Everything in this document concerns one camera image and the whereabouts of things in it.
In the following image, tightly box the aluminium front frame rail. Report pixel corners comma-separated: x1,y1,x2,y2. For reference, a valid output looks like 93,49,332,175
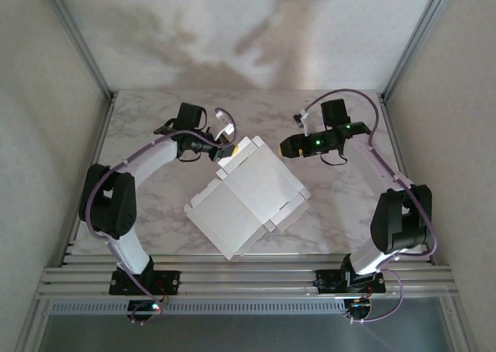
34,253,460,301

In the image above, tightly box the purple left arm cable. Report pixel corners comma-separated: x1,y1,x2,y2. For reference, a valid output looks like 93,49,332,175
85,107,237,326

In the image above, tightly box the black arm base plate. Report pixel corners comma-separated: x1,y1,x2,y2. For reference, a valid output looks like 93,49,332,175
314,268,388,295
108,269,182,295

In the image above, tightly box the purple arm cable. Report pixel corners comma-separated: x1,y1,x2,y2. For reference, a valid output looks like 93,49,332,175
85,107,237,326
305,88,442,324

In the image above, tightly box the small control board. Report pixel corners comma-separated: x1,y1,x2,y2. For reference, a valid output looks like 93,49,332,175
126,299,166,324
343,296,374,324

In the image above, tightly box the aluminium side rail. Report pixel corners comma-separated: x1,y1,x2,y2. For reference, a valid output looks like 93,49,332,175
61,91,118,258
377,91,434,258

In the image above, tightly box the aluminium frame post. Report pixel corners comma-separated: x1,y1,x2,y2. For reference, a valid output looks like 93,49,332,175
36,0,118,99
381,0,461,99

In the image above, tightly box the grey metal sheet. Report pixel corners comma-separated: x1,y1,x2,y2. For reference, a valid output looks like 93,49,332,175
38,312,455,352

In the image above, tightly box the grey perforated cable tray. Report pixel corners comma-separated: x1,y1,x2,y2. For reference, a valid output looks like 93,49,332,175
46,298,454,316

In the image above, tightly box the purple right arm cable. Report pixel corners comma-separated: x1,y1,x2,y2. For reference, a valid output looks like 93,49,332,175
305,88,442,324

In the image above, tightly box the pink white paper box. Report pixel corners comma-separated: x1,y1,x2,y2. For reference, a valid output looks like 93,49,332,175
183,135,312,261

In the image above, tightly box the aluminium frame leg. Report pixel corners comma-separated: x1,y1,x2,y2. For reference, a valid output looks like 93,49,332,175
441,295,480,352
15,297,51,352

